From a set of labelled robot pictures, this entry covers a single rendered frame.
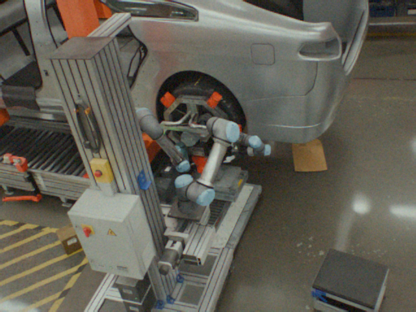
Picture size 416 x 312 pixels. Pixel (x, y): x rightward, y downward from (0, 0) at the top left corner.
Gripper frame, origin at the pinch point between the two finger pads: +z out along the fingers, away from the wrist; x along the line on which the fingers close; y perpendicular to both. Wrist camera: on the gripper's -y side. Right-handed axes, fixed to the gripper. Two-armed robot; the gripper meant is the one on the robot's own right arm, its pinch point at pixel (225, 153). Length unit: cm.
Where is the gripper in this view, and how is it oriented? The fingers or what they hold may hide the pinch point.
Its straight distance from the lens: 334.5
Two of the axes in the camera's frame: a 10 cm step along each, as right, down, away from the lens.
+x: -1.7, 9.2, -3.5
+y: -4.6, -3.9, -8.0
